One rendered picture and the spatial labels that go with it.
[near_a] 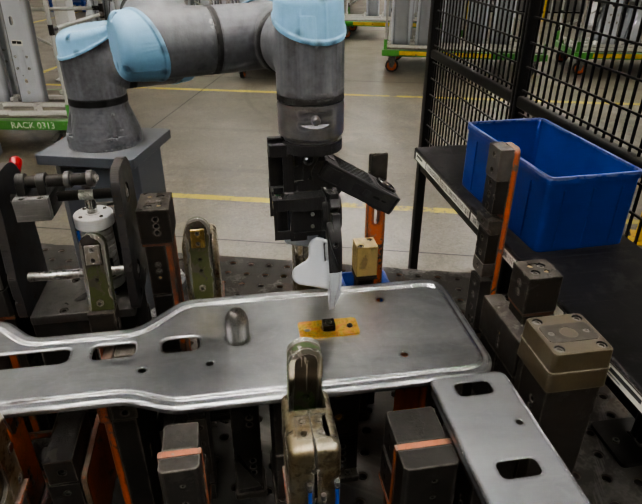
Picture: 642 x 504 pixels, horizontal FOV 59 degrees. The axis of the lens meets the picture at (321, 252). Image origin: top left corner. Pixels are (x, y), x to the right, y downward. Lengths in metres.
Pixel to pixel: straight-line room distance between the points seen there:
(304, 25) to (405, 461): 0.47
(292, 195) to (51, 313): 0.48
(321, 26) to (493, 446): 0.47
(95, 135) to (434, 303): 0.74
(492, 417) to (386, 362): 0.15
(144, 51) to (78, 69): 0.58
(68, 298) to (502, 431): 0.69
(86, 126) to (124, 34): 0.61
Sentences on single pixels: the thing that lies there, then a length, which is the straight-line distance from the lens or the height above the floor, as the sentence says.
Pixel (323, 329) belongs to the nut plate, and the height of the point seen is 1.01.
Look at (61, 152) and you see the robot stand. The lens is 1.27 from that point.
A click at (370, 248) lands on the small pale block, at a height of 1.06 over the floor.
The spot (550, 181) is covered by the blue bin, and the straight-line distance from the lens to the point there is 0.94.
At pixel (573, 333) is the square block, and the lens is 0.76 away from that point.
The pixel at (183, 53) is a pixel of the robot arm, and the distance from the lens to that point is 0.66.
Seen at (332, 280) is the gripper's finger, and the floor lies 1.12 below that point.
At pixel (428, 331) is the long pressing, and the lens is 0.81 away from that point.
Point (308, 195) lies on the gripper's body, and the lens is 0.66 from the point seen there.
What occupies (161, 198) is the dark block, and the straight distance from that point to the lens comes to 0.94.
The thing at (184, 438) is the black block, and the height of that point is 0.99.
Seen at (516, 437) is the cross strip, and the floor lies 1.00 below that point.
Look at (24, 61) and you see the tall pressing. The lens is 5.19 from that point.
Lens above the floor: 1.48
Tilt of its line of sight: 29 degrees down
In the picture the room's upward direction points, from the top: straight up
